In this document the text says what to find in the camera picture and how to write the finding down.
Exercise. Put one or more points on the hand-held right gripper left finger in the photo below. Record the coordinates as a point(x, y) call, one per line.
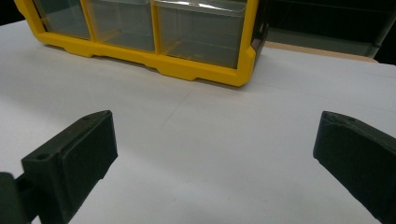
point(74, 158)

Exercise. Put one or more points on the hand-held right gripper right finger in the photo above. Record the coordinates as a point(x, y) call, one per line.
point(358, 155)

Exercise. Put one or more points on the clear plastic drawer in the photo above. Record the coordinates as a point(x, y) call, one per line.
point(63, 18)
point(200, 34)
point(123, 25)

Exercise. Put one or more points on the yellow drawer cabinet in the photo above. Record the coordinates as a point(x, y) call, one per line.
point(186, 67)

